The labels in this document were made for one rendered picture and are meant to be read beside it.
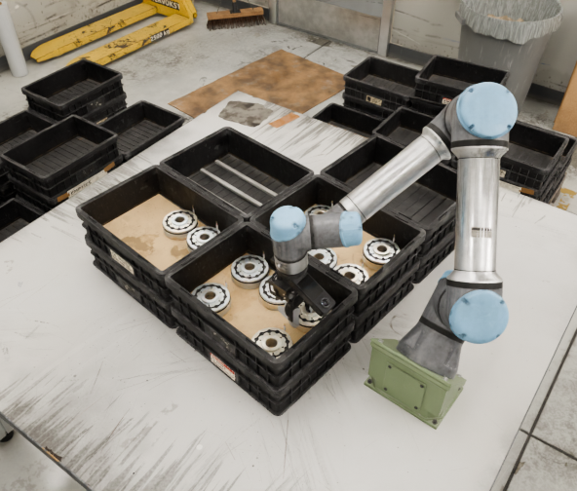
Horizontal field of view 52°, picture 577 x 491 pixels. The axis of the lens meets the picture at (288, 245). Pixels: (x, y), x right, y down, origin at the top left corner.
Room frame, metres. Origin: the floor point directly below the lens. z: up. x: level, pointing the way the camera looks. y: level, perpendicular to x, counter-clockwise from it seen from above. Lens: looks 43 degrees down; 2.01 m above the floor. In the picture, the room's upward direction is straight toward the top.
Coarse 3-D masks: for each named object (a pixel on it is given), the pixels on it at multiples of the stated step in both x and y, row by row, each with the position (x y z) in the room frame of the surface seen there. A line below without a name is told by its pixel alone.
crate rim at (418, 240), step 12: (312, 180) 1.44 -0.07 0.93; (324, 180) 1.44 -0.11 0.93; (288, 192) 1.38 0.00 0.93; (348, 192) 1.38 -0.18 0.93; (276, 204) 1.32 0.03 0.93; (252, 216) 1.27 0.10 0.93; (396, 216) 1.27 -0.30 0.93; (264, 228) 1.22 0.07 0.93; (420, 228) 1.22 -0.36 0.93; (420, 240) 1.18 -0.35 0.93; (408, 252) 1.14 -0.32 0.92; (324, 264) 1.08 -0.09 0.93; (384, 264) 1.08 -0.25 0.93; (396, 264) 1.10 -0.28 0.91; (336, 276) 1.04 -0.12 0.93; (372, 276) 1.04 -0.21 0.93; (384, 276) 1.06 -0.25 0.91; (360, 288) 1.00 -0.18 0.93
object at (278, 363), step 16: (240, 224) 1.24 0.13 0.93; (224, 240) 1.18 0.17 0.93; (192, 256) 1.11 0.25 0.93; (176, 272) 1.05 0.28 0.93; (320, 272) 1.06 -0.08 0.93; (176, 288) 1.00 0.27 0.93; (352, 288) 1.00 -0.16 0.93; (192, 304) 0.96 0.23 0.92; (352, 304) 0.96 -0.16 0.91; (224, 320) 0.90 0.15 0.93; (240, 336) 0.85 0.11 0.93; (304, 336) 0.85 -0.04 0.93; (256, 352) 0.81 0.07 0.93; (288, 352) 0.81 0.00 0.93; (272, 368) 0.78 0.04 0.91
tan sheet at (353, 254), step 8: (368, 240) 1.28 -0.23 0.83; (336, 248) 1.24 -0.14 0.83; (344, 248) 1.24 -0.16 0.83; (352, 248) 1.24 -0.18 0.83; (360, 248) 1.24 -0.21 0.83; (344, 256) 1.21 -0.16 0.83; (352, 256) 1.21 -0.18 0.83; (360, 256) 1.21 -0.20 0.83; (360, 264) 1.18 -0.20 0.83; (368, 272) 1.15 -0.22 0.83
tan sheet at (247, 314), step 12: (216, 276) 1.14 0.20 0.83; (228, 276) 1.14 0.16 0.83; (228, 288) 1.09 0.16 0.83; (240, 288) 1.09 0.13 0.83; (240, 300) 1.05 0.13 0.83; (252, 300) 1.05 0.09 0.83; (228, 312) 1.01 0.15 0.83; (240, 312) 1.01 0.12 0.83; (252, 312) 1.01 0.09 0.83; (264, 312) 1.01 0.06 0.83; (276, 312) 1.01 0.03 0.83; (240, 324) 0.96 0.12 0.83; (252, 324) 0.96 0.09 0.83; (264, 324) 0.96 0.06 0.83; (276, 324) 0.96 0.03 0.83; (288, 324) 0.96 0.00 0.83; (252, 336) 0.93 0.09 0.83; (300, 336) 0.93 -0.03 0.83
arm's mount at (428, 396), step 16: (384, 352) 0.85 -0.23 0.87; (368, 368) 0.87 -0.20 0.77; (384, 368) 0.85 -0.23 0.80; (400, 368) 0.83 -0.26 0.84; (416, 368) 0.80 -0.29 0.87; (368, 384) 0.87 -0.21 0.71; (384, 384) 0.84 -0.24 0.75; (400, 384) 0.82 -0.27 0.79; (416, 384) 0.79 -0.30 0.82; (432, 384) 0.77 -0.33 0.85; (448, 384) 0.75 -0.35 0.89; (464, 384) 0.85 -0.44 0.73; (400, 400) 0.81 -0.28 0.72; (416, 400) 0.79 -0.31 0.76; (432, 400) 0.77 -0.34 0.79; (448, 400) 0.79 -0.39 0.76; (416, 416) 0.78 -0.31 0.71; (432, 416) 0.77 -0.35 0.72
